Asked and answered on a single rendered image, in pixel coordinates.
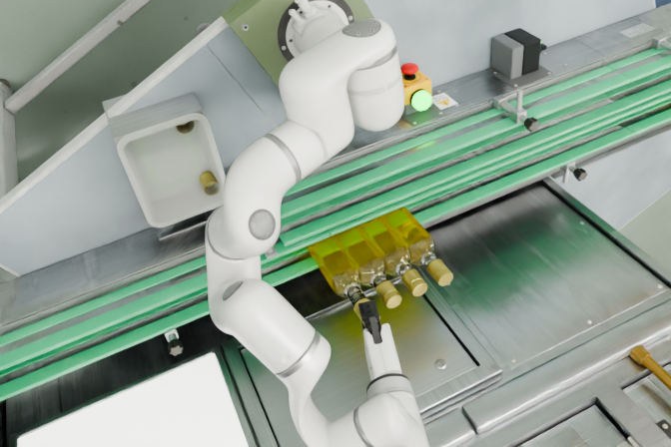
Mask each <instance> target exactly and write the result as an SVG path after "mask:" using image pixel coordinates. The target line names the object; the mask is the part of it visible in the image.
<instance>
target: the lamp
mask: <svg viewBox="0 0 671 447"><path fill-rule="evenodd" d="M431 100H432V99H431V96H430V95H429V94H428V92H427V91H425V90H424V89H418V90H416V91H415V92H413V94H412V95H411V97H410V104H411V105H412V106H413V107H414V108H416V109H417V110H419V111H424V110H426V109H428V108H429V107H430V105H431Z"/></svg>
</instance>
